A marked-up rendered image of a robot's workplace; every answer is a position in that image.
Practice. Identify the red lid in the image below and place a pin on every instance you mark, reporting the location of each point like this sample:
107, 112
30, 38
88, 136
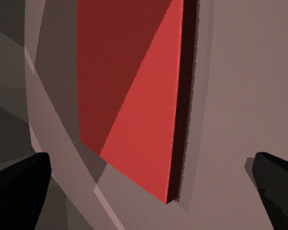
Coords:
134, 70

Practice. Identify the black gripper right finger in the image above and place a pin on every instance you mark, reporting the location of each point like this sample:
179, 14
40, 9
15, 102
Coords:
271, 177

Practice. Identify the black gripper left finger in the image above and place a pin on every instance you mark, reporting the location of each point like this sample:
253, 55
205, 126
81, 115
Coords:
23, 188

